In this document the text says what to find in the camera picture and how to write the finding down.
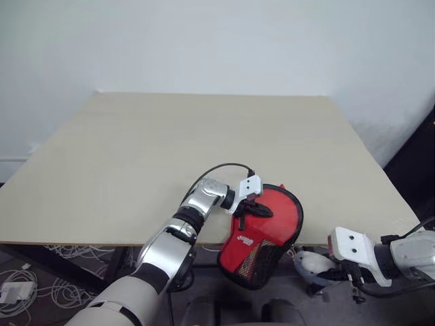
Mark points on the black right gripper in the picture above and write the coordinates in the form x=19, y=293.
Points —
x=353, y=271

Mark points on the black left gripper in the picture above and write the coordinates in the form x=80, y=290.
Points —
x=242, y=217

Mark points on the red table tennis paddle case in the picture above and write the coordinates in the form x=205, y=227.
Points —
x=282, y=217

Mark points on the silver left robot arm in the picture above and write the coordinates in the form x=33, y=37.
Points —
x=170, y=251

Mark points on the white power adapter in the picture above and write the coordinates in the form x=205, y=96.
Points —
x=13, y=292

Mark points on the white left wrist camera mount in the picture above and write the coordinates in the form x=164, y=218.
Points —
x=249, y=186

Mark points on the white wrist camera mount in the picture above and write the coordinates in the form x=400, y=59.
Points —
x=350, y=242
x=249, y=186

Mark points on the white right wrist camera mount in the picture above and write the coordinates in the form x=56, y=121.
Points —
x=350, y=242

